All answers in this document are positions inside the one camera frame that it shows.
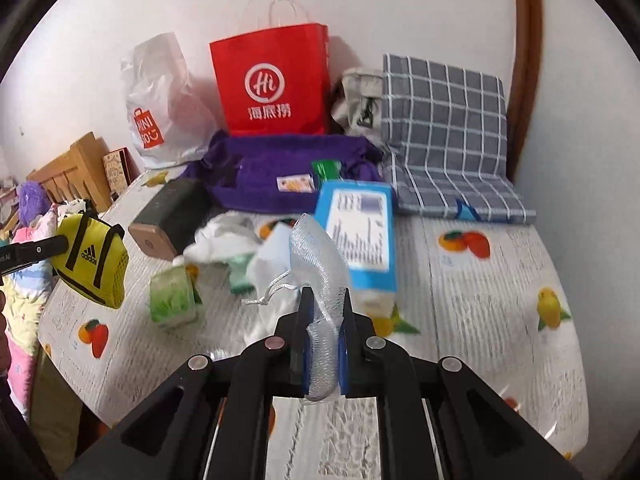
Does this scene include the wooden bed headboard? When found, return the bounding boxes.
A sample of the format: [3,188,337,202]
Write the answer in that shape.
[26,132,114,214]

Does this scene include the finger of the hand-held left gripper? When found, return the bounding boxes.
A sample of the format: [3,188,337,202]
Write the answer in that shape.
[0,236,69,261]

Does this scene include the red paper shopping bag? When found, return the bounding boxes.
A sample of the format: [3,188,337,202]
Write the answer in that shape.
[209,0,331,137]

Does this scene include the pastel striped blanket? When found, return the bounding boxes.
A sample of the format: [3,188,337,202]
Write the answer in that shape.
[0,200,68,413]

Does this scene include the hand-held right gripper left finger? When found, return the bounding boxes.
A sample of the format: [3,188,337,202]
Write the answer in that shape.
[62,285,314,480]

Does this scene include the purple plush toy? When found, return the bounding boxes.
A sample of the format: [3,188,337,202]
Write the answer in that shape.
[17,181,52,229]

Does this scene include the small fruit print packet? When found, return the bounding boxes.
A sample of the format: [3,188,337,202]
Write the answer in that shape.
[276,174,316,194]

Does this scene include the white plastic shopping bag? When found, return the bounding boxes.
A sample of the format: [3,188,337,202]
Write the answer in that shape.
[120,32,219,170]

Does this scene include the grey checked fabric bag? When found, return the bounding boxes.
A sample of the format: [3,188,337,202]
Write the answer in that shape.
[381,54,537,224]

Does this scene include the white sponge block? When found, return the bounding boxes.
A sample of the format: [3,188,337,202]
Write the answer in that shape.
[246,230,302,341]

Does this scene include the dark box with wooden base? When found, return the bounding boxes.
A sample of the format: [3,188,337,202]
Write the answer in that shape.
[128,178,211,261]

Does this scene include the blue cardboard box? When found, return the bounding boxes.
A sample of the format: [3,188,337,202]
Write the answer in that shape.
[314,180,400,318]

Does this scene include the beige backpack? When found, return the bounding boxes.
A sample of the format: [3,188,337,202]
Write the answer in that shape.
[330,67,387,137]

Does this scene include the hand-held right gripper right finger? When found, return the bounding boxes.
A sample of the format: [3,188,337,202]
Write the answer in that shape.
[337,287,583,480]

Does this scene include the light green tissue packet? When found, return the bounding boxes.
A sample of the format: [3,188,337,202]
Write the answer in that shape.
[149,265,202,332]

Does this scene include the mint green tissue packet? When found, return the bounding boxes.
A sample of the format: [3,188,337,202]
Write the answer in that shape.
[227,254,261,294]

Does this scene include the yellow mini bag black straps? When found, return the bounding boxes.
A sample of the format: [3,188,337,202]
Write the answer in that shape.
[52,211,130,310]

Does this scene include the brown patterned book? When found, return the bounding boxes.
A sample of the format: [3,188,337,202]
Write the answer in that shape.
[102,147,134,187]

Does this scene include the dark green tissue packet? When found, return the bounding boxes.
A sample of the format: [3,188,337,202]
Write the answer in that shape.
[311,160,344,184]

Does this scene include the white mesh drawstring pouch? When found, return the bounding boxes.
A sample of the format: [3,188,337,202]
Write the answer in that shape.
[242,212,354,402]

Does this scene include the purple fabric storage bag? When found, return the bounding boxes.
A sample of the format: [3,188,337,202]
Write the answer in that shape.
[200,130,387,214]

